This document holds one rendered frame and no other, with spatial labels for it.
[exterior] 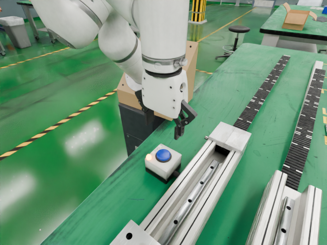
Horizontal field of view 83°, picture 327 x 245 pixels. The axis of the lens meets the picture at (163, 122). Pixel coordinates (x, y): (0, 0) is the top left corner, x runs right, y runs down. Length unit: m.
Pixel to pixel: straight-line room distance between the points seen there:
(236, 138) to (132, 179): 0.33
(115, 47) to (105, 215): 0.47
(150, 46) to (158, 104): 0.13
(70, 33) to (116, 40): 0.15
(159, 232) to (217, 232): 0.14
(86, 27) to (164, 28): 0.25
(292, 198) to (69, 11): 0.68
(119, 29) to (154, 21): 0.30
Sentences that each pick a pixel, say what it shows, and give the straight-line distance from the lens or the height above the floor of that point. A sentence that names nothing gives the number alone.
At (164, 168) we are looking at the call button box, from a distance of 0.52.
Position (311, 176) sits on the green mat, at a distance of 0.73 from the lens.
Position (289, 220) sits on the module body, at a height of 0.84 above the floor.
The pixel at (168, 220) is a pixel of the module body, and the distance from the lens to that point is 0.47.
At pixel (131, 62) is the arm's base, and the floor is 1.02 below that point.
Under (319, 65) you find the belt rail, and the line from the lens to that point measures 1.54.
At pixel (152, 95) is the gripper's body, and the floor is 1.05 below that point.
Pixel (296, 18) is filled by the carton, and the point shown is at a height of 0.89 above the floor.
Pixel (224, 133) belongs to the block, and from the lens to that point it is 0.59.
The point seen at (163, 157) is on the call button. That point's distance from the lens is 0.53.
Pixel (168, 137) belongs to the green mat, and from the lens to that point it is 0.69.
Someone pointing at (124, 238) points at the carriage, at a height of 0.90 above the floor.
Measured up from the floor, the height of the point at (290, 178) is 0.79.
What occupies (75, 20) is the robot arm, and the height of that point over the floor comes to 1.17.
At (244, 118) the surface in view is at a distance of 0.79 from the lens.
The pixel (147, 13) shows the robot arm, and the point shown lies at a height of 1.21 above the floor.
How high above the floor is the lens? 1.25
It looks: 39 degrees down
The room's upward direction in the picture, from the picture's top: straight up
